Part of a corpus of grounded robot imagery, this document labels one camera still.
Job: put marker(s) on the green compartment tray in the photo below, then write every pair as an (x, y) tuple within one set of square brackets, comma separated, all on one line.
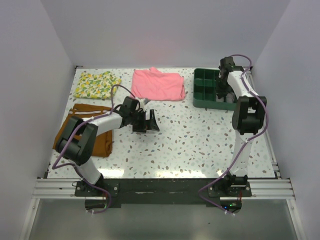
[(207, 85)]

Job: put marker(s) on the aluminium front rail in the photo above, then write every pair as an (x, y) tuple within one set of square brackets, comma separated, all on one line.
[(261, 189)]

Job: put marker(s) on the grey striped underwear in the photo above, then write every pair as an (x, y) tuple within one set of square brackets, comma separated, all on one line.
[(221, 100)]

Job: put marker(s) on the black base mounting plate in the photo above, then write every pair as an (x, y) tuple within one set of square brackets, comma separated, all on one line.
[(158, 191)]

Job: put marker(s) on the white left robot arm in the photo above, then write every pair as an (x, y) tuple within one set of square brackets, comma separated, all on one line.
[(76, 143)]

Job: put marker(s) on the lemon print folded cloth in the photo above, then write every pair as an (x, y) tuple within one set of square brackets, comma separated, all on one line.
[(96, 85)]

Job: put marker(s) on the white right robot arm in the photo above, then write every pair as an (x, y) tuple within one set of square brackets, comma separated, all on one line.
[(247, 120)]

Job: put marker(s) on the pink folded shirt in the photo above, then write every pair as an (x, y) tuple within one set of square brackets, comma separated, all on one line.
[(155, 85)]

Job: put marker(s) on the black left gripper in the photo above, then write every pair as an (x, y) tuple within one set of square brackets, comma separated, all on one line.
[(148, 124)]

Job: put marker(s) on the grey rolled underwear in tray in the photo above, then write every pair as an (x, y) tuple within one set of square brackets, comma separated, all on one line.
[(231, 98)]

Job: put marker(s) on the brown folded trousers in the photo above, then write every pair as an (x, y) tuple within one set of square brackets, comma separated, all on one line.
[(104, 142)]

